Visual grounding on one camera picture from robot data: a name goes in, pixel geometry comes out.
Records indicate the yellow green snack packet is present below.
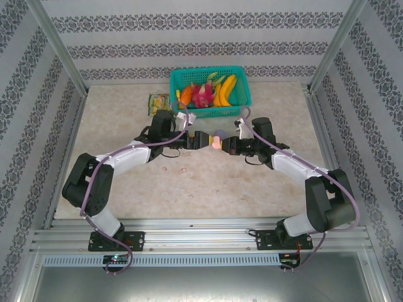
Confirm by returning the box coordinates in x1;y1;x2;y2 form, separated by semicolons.
147;93;171;117

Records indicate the orange mango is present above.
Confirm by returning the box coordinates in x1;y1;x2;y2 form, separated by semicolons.
179;85;193;109

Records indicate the teal plastic mesh basket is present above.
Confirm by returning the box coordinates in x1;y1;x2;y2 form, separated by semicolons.
169;65;253;120

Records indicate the pink dragon fruit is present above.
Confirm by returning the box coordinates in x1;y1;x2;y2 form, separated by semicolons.
191;71;227;108

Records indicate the yellow banana bunch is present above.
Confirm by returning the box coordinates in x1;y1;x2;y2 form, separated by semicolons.
213;74;237;108

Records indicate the right controller board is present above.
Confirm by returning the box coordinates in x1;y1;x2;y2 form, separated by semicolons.
280;253;302;267

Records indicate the aluminium side rail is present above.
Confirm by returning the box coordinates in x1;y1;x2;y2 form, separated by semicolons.
304;83;360;227
43;92;89;230

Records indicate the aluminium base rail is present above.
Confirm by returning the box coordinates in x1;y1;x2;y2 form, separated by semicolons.
30;216;375;254

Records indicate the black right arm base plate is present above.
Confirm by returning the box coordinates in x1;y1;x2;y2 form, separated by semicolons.
255;229;314;252

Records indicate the aluminium frame post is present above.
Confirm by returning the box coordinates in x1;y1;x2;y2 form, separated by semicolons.
25;0;89;97
307;0;370;94

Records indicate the grey slotted cable duct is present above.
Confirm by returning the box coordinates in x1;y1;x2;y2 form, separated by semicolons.
42;254;281;267

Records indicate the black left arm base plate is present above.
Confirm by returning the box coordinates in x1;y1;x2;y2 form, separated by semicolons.
88;231;146;252

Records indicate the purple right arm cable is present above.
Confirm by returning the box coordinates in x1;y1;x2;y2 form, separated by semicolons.
241;106;361;274

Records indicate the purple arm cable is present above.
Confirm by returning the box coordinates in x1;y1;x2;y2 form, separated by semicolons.
241;106;361;274
80;100;193;277

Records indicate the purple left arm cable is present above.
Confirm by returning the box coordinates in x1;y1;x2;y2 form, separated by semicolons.
80;100;193;277

